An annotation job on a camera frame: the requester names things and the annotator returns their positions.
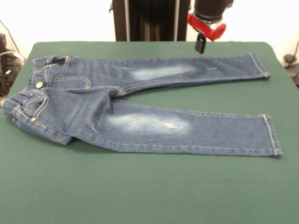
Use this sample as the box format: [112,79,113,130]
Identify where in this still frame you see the black round stand base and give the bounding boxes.
[283,39,299,88]

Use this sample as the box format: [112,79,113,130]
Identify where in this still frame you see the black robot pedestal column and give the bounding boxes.
[112,0,193,42]

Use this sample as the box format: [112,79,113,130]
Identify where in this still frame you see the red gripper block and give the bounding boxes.
[186,13,227,55]

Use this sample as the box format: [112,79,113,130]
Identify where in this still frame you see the dark green table cloth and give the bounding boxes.
[0,41,299,224]

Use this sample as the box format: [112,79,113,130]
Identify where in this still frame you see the blue denim jeans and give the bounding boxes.
[1,52,284,157]

